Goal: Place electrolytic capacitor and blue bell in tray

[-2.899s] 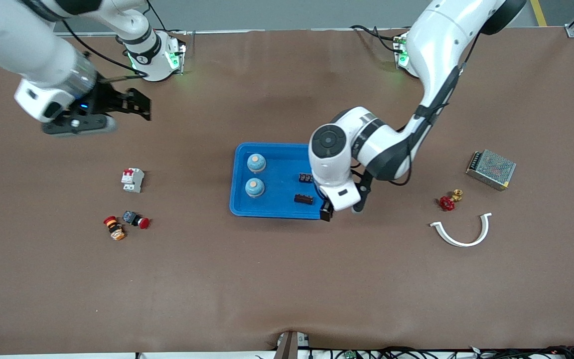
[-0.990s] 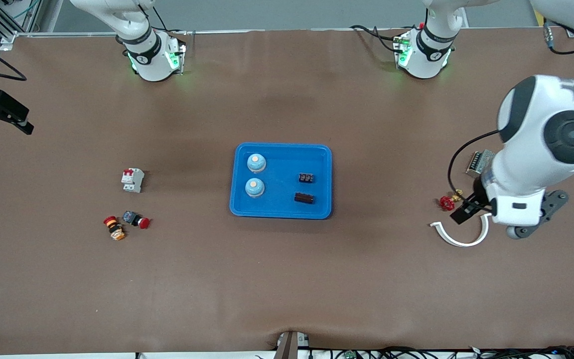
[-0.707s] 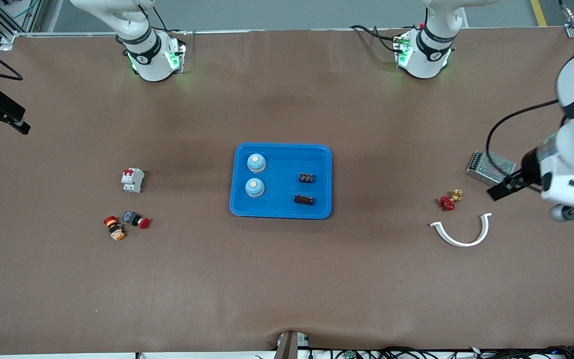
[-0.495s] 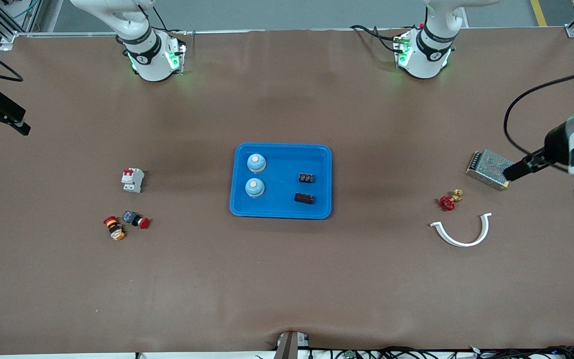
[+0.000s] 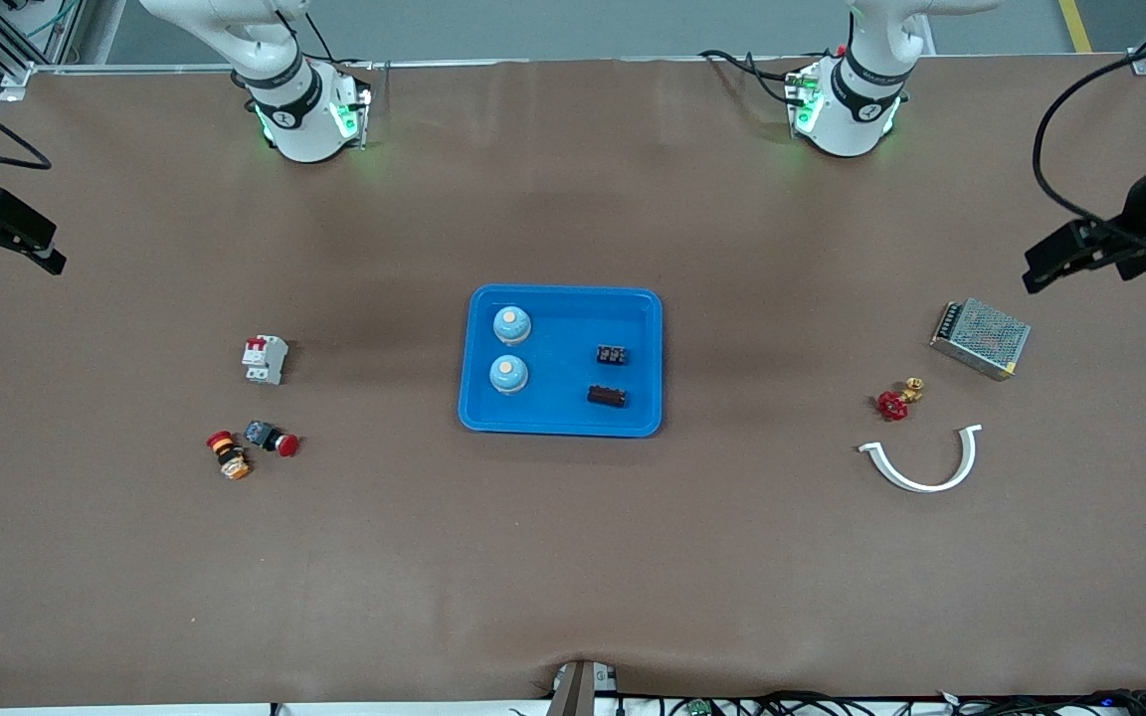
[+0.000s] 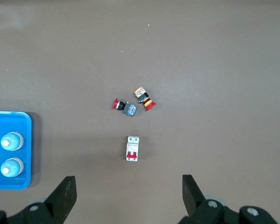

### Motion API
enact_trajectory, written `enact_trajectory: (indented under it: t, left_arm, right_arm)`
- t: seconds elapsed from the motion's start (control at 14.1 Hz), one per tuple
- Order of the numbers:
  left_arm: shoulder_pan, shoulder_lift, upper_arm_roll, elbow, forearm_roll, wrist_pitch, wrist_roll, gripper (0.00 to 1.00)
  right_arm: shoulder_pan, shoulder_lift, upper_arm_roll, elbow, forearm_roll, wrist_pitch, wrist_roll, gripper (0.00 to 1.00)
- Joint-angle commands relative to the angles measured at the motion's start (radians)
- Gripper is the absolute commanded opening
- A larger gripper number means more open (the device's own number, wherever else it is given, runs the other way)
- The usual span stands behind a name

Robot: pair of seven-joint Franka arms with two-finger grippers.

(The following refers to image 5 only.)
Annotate blue plastic tray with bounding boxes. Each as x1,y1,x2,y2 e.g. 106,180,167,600
459,284,665,439

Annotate metal mesh power supply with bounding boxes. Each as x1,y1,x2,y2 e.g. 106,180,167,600
929,297,1033,382

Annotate white curved pipe clamp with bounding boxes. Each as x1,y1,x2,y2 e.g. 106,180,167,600
857,424,984,494

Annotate orange red push button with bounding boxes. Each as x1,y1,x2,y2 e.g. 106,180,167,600
206,431,254,481

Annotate black red emergency stop button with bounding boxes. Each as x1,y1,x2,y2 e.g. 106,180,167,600
243,420,301,458

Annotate large table cover mat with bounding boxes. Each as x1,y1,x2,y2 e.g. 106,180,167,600
0,55,1146,709

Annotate white circuit breaker red switch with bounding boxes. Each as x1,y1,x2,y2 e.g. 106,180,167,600
241,335,289,386

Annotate black cables at arm base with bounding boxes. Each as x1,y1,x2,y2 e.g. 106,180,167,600
700,48,803,108

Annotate tangled black cable bundle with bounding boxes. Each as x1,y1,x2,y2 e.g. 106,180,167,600
508,689,1146,716

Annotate metal table edge rail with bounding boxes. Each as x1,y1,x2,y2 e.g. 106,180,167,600
0,55,1146,73

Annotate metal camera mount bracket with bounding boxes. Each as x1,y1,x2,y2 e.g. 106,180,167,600
545,659,622,716

